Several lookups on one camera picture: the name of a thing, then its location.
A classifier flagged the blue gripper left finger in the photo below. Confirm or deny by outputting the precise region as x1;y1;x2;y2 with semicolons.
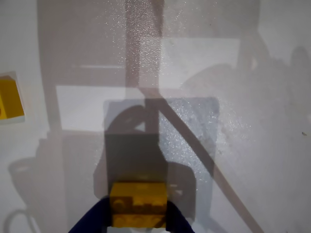
68;196;114;233

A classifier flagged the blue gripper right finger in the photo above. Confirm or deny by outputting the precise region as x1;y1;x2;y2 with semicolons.
165;202;195;233

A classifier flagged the yellow lego brick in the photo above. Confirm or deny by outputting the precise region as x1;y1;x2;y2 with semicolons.
0;74;25;121
109;182;169;229

